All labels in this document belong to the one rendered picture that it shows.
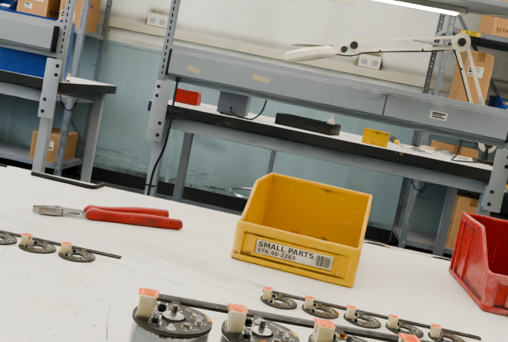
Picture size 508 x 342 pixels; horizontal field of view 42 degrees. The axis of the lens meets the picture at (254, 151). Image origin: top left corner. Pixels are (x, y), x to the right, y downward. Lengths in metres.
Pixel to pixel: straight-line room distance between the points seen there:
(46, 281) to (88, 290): 0.03
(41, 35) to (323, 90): 1.11
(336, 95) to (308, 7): 2.22
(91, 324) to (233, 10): 4.40
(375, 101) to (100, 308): 2.18
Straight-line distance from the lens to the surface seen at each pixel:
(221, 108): 2.65
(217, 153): 4.71
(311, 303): 0.45
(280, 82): 2.52
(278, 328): 0.22
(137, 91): 4.81
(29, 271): 0.44
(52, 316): 0.37
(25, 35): 2.77
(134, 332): 0.21
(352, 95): 2.51
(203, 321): 0.22
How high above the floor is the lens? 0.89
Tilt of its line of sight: 6 degrees down
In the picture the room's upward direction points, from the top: 11 degrees clockwise
